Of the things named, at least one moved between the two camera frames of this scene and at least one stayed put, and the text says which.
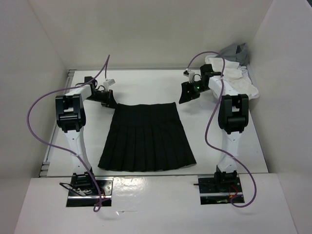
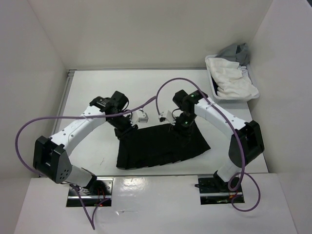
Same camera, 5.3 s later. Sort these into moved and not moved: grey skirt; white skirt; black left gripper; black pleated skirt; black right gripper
Moved: black right gripper; black pleated skirt; black left gripper
Not moved: white skirt; grey skirt
